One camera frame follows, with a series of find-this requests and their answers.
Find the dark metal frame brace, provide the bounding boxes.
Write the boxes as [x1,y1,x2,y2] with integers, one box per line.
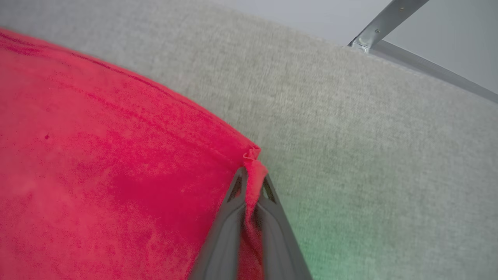
[347,0,430,50]

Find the grey metal frame rail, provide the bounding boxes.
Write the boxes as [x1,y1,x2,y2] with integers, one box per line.
[370,39,498,105]

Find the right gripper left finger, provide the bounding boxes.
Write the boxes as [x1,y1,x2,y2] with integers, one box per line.
[189,166,248,280]

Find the grey fabric sofa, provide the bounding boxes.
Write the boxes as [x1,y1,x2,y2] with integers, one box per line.
[0,0,498,280]

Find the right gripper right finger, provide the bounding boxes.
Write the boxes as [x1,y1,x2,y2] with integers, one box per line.
[256,174,313,280]

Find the red and white jersey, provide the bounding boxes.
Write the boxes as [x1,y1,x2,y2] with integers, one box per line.
[0,27,269,280]

